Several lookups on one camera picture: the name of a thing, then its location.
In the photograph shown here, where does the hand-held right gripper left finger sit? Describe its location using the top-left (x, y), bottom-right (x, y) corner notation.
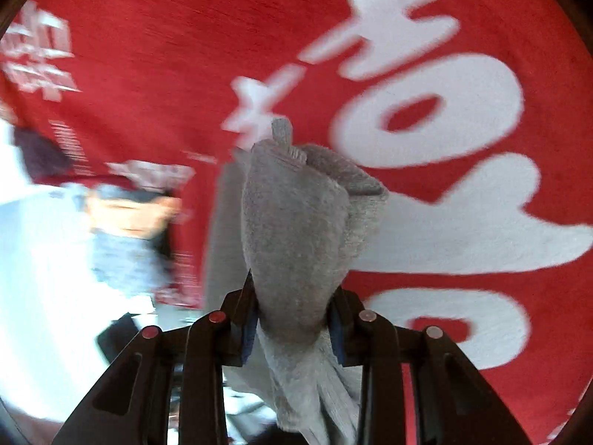
top-left (53, 283), bottom-right (259, 445)

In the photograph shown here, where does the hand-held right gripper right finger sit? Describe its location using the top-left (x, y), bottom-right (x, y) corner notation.
top-left (328, 286), bottom-right (533, 445)

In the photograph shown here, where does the grey knitted sweater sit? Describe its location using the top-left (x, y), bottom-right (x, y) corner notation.
top-left (203, 118), bottom-right (391, 445)

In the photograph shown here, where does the black object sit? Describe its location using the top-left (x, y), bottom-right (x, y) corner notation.
top-left (95, 313), bottom-right (160, 365)

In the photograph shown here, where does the blue and orange cloth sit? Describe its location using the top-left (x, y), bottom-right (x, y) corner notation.
top-left (86, 181), bottom-right (182, 295)

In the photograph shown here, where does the red blanket with white print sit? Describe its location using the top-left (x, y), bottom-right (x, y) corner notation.
top-left (0, 0), bottom-right (593, 445)

